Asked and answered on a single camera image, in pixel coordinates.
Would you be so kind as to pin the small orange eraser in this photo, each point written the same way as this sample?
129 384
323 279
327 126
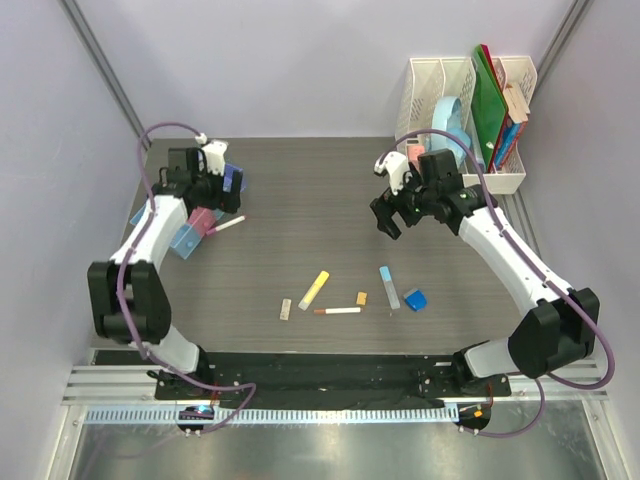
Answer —
361 299

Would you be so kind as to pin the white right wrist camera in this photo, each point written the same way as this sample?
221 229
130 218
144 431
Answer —
394 165

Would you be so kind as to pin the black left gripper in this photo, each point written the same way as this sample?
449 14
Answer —
227 200

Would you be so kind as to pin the green folder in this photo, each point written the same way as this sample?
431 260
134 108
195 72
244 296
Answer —
482 105

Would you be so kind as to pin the blue capped highlighter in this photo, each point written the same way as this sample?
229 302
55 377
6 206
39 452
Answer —
389 287

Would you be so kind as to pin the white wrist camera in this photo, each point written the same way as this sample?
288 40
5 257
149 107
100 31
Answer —
394 165
214 153

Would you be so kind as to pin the pink cube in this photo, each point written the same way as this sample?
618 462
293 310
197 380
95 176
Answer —
414 151

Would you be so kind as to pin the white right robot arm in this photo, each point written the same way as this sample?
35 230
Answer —
553 331

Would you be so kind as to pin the red folder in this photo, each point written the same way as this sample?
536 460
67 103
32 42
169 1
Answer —
501 108

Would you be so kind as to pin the white slotted cable duct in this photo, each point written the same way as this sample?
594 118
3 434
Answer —
200 415

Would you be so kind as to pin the white pink-tipped pen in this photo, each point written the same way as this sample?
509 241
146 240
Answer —
222 226

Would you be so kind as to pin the books in organizer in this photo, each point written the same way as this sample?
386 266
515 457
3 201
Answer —
517 119

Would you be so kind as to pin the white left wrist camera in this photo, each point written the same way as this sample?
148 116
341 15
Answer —
214 153

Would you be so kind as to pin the white mesh file organizer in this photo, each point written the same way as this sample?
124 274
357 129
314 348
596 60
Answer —
429 79

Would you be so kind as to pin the beige speckled eraser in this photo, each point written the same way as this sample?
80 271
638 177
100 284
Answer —
285 309

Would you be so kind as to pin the blue pencil sharpener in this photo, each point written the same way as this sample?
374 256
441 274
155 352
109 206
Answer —
415 300

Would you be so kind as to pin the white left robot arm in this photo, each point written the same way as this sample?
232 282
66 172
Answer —
128 301

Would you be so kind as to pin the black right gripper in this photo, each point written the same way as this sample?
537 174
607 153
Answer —
385 206

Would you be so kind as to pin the blue pink drawer organizer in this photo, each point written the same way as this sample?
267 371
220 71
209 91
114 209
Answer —
190 234

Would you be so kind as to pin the yellow highlighter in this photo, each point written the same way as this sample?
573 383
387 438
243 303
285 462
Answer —
313 290

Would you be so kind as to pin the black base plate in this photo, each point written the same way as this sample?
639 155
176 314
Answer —
333 381

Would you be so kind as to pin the white brown-capped pen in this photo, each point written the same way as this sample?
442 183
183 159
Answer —
338 311

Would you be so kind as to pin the light blue headphones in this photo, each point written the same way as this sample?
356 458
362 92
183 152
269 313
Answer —
447 118

